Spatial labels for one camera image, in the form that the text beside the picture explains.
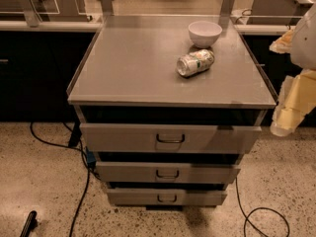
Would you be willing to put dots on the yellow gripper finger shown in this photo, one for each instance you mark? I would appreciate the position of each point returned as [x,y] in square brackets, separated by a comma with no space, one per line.
[296,99]
[283,44]

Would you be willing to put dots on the grey drawer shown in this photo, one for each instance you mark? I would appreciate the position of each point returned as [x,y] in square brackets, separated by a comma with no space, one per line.
[180,173]
[169,138]
[165,197]

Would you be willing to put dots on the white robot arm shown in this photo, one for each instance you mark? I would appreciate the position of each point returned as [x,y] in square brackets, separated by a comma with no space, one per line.
[303,52]

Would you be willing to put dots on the grey drawer cabinet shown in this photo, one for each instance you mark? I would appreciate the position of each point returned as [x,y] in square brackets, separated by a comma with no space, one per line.
[129,76]

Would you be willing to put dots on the grey top drawer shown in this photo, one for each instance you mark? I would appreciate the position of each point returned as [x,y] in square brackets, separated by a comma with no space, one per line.
[169,138]

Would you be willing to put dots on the grey bottom drawer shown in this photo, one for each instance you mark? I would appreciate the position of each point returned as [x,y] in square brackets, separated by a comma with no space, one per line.
[165,197]

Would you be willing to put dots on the white bowl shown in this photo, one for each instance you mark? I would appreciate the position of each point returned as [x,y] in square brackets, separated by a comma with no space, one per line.
[204,34]

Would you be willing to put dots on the crushed soda can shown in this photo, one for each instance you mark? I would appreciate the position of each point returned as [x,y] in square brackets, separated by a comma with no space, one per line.
[195,62]

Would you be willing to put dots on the white counter ledge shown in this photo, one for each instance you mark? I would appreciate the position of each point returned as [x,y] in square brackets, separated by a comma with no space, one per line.
[76,27]

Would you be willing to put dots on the black object on floor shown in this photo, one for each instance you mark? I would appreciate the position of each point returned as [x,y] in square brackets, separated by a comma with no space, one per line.
[30,224]

